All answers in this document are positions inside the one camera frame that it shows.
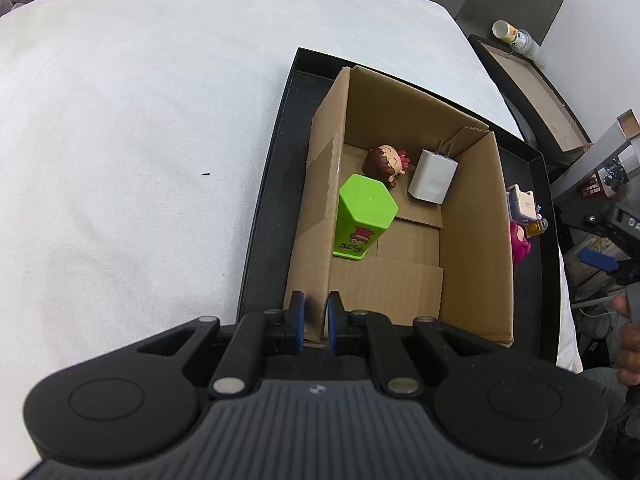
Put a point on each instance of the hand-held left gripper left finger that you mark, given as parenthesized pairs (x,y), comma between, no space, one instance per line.
(298,320)

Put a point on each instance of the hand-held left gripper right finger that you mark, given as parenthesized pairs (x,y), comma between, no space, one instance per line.
(332,325)

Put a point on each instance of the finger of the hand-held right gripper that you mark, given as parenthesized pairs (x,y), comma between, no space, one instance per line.
(597,260)

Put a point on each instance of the brown cardboard box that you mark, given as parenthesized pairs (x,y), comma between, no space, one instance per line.
(475,240)

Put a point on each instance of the green hexagonal box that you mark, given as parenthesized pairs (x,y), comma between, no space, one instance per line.
(367,205)

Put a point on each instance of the black rectangular tray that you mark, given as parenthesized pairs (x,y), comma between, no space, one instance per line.
(280,185)

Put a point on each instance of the brown haired doll figurine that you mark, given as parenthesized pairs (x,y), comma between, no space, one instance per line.
(385,162)

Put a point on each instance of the white wall charger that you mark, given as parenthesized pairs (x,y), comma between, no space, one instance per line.
(432,177)

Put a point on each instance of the person's right hand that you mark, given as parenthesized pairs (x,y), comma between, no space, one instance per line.
(629,350)

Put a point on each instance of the red gridded object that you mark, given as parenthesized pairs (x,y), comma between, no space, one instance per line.
(592,185)

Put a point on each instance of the small amber bottle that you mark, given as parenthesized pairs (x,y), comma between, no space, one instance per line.
(536,227)

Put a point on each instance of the pink toy figure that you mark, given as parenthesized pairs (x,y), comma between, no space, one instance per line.
(520,245)

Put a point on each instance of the white and purple cat toy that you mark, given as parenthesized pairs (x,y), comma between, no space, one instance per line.
(522,205)

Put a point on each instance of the small white open box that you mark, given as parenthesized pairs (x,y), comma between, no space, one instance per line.
(629,124)

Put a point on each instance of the black tray with cardboard liner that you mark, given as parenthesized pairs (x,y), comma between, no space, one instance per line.
(540,100)

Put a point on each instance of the person's grey trouser leg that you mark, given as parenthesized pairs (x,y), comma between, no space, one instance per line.
(605,410)

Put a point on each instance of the white lying bottle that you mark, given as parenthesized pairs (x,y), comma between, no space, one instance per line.
(529,44)

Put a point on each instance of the white yellow bottle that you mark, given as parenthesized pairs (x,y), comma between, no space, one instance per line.
(505,31)

